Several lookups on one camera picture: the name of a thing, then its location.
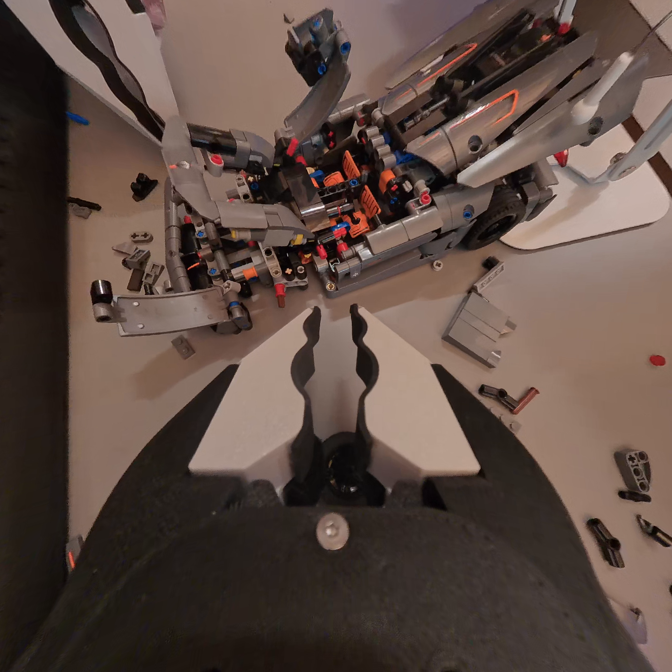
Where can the small grey lego plate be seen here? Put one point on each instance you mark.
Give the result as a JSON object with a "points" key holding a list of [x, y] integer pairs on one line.
{"points": [[81, 212]]}

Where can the grey two-hole lego liftarm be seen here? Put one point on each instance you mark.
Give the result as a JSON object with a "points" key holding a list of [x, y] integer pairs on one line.
{"points": [[141, 237]]}

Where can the short black lego pin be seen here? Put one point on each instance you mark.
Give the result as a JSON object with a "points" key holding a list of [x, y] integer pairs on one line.
{"points": [[634, 496]]}

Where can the grey two-stud lego plate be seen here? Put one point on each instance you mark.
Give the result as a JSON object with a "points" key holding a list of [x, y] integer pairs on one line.
{"points": [[182, 347]]}

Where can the grey curved lego slope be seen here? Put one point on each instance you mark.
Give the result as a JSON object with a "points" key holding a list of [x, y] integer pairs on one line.
{"points": [[125, 249]]}

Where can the black lego connector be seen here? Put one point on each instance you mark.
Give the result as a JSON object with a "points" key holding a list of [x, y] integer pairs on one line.
{"points": [[653, 531], [606, 543]]}

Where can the black lego tile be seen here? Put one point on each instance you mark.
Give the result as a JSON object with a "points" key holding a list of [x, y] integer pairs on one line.
{"points": [[135, 281]]}

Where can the blue lego pin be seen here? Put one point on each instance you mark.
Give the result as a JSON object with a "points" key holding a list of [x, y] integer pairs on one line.
{"points": [[77, 118]]}

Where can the red round lego stud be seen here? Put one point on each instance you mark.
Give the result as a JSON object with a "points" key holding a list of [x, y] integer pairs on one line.
{"points": [[657, 360]]}

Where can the grey lego angle beam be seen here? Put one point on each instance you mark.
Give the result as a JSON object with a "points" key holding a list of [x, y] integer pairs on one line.
{"points": [[632, 467]]}

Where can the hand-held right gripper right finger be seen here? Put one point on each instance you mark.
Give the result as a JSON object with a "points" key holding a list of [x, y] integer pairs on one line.
{"points": [[420, 420]]}

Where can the grey orange lego car model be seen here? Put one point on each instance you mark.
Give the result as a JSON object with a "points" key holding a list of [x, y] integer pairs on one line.
{"points": [[367, 210]]}

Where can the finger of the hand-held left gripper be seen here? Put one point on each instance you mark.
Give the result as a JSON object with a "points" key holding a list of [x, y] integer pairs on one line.
{"points": [[68, 52], [141, 47]]}

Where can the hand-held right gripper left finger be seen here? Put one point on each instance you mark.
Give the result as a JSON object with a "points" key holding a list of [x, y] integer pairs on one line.
{"points": [[241, 420]]}

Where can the grey lego jumper plate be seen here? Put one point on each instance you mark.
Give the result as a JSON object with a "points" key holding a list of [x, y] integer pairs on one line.
{"points": [[154, 274]]}

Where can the black lego axle pin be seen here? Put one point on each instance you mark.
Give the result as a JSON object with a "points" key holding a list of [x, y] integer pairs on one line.
{"points": [[84, 203]]}

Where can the grey lego panel assembly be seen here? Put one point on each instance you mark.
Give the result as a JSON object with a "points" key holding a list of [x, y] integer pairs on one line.
{"points": [[475, 328]]}

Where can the black connector with brown pin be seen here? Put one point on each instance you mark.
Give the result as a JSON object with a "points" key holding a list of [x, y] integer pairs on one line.
{"points": [[498, 393]]}

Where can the grey lego brick with stud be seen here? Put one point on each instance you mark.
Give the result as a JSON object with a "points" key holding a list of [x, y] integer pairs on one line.
{"points": [[136, 260]]}

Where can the black lego clip piece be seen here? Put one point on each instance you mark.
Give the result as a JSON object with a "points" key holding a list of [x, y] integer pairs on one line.
{"points": [[144, 188]]}

